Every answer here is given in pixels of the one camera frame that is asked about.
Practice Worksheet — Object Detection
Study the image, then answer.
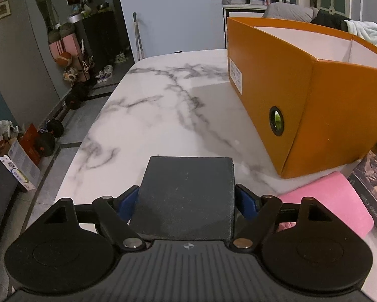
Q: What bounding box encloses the dark grey box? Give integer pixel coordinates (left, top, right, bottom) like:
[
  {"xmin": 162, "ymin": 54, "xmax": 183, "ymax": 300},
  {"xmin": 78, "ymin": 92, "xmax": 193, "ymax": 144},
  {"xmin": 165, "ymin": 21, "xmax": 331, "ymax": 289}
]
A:
[{"xmin": 130, "ymin": 156, "xmax": 235, "ymax": 241}]

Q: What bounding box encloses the pink cloth pouch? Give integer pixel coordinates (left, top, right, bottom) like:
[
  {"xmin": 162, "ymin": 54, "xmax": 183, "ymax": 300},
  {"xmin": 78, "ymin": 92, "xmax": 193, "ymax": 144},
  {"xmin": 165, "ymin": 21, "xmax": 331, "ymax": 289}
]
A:
[{"xmin": 279, "ymin": 171, "xmax": 374, "ymax": 238}]

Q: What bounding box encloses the white printed carton box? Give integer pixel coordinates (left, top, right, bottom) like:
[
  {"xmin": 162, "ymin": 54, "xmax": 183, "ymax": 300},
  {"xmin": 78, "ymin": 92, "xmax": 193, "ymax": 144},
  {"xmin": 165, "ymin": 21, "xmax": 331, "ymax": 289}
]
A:
[{"xmin": 0, "ymin": 138, "xmax": 40, "ymax": 191}]

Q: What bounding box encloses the red carton box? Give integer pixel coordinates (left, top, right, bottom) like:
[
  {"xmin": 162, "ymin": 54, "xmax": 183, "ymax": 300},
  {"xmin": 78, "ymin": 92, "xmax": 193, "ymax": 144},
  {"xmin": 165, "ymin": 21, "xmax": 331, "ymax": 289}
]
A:
[{"xmin": 19, "ymin": 123, "xmax": 42, "ymax": 166}]

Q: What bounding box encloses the dark illustrated book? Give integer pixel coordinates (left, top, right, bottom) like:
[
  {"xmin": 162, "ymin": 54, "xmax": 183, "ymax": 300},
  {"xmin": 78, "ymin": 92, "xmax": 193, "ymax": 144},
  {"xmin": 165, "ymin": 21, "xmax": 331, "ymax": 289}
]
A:
[{"xmin": 348, "ymin": 151, "xmax": 377, "ymax": 229}]

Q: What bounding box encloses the orange cardboard box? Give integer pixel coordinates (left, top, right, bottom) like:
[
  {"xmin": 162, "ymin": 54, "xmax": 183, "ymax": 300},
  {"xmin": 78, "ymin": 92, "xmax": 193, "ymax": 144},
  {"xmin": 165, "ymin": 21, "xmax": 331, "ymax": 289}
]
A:
[{"xmin": 227, "ymin": 17, "xmax": 377, "ymax": 179}]

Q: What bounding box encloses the grey walking stick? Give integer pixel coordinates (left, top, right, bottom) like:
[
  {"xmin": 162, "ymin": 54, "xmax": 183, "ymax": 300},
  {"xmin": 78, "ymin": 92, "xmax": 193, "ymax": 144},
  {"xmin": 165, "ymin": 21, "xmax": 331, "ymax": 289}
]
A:
[{"xmin": 132, "ymin": 12, "xmax": 145, "ymax": 61}]

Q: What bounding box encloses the brown football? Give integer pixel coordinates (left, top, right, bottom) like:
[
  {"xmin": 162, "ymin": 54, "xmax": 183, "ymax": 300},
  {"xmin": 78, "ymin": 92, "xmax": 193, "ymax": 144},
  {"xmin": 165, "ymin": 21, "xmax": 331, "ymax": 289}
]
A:
[{"xmin": 56, "ymin": 52, "xmax": 73, "ymax": 68}]

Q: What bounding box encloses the black tall cabinet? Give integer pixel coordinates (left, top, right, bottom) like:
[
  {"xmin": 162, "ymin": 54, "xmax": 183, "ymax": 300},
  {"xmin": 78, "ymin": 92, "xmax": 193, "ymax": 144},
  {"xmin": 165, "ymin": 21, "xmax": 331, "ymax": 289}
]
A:
[{"xmin": 74, "ymin": 11, "xmax": 130, "ymax": 72}]

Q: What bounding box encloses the white vanity cabinet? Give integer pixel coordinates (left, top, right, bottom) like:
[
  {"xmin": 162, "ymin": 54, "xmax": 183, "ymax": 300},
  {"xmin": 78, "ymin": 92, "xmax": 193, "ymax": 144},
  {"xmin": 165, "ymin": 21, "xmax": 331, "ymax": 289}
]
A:
[{"xmin": 223, "ymin": 4, "xmax": 267, "ymax": 48}]

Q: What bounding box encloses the grey padded jacket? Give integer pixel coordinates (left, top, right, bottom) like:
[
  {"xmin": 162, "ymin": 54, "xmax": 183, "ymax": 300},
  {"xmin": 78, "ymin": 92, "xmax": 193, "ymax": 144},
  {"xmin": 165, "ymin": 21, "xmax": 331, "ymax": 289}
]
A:
[{"xmin": 262, "ymin": 2, "xmax": 319, "ymax": 23}]

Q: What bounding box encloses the black garment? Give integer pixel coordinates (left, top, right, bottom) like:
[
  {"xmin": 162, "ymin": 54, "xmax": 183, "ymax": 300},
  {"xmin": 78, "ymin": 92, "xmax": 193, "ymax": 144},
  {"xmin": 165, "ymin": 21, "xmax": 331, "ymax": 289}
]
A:
[{"xmin": 311, "ymin": 10, "xmax": 350, "ymax": 32}]

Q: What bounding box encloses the light blue fleece blanket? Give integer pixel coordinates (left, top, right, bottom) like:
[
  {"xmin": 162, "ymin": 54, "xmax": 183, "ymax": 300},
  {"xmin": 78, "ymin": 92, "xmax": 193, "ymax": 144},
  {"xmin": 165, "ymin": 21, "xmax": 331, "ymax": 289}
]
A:
[{"xmin": 345, "ymin": 20, "xmax": 377, "ymax": 47}]

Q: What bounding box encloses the small framed picture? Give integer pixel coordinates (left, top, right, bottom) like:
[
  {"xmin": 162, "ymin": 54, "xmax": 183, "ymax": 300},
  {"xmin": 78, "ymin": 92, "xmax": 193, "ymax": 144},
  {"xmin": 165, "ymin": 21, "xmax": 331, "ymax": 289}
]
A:
[{"xmin": 0, "ymin": 0, "xmax": 12, "ymax": 20}]

